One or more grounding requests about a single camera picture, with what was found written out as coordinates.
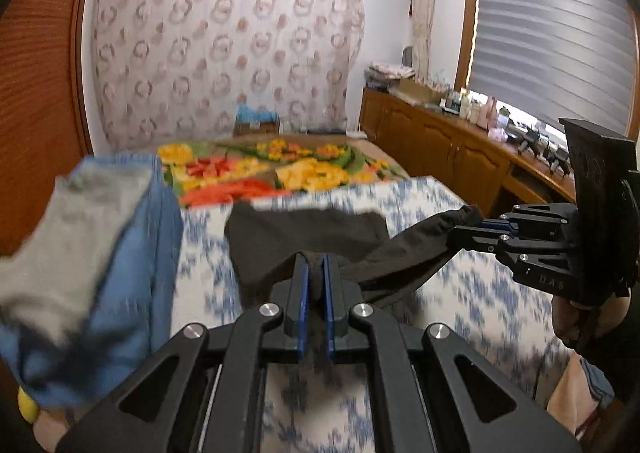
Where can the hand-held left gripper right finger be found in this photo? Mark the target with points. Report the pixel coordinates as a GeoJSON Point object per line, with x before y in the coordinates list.
{"type": "Point", "coordinates": [400, 358]}

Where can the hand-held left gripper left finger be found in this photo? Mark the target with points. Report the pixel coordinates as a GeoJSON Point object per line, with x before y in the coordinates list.
{"type": "Point", "coordinates": [235, 358]}

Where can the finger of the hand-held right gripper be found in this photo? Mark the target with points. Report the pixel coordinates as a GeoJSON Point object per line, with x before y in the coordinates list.
{"type": "Point", "coordinates": [540, 219]}
{"type": "Point", "coordinates": [545, 260]}

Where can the black pants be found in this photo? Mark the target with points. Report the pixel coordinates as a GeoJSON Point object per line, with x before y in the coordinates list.
{"type": "Point", "coordinates": [300, 228]}

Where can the grey pants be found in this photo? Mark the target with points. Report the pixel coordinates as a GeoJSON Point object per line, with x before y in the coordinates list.
{"type": "Point", "coordinates": [65, 253]}

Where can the person's right hand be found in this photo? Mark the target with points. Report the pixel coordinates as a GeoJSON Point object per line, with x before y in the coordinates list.
{"type": "Point", "coordinates": [575, 323]}

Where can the black device on stand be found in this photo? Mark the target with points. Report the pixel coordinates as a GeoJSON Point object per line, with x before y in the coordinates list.
{"type": "Point", "coordinates": [555, 159]}
{"type": "Point", "coordinates": [527, 140]}

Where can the blue floral bedsheet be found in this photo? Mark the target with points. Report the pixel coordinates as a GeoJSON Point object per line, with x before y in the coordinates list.
{"type": "Point", "coordinates": [450, 313]}

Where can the pink bottle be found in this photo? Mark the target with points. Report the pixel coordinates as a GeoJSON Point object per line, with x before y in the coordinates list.
{"type": "Point", "coordinates": [490, 114]}

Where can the blue jeans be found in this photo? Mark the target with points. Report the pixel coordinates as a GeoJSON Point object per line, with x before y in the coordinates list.
{"type": "Point", "coordinates": [130, 293]}

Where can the wooden cabinet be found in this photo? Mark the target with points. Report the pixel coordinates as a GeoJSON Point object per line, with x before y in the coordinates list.
{"type": "Point", "coordinates": [425, 143]}

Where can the cardboard box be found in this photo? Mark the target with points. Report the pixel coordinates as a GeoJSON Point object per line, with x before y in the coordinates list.
{"type": "Point", "coordinates": [417, 90]}

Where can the colourful flower blanket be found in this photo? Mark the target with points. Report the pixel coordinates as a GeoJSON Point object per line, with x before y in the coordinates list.
{"type": "Point", "coordinates": [300, 173]}

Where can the small dark fan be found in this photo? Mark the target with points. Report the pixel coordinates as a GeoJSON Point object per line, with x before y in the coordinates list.
{"type": "Point", "coordinates": [408, 56]}

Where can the stack of papers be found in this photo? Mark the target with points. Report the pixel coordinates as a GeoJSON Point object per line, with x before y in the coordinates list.
{"type": "Point", "coordinates": [387, 75]}

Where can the yellow plush toy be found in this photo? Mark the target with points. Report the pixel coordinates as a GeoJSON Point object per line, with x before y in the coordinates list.
{"type": "Point", "coordinates": [27, 405]}

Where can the blue cloth bag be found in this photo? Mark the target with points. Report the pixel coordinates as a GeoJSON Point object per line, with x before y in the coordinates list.
{"type": "Point", "coordinates": [255, 117]}

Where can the beige corner curtain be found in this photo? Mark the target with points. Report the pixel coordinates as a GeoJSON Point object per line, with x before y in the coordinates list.
{"type": "Point", "coordinates": [422, 3]}

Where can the circle patterned curtain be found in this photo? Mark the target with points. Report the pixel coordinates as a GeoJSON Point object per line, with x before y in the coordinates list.
{"type": "Point", "coordinates": [225, 48]}

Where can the wooden louvred wardrobe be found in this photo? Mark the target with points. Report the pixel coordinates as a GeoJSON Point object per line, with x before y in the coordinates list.
{"type": "Point", "coordinates": [40, 108]}

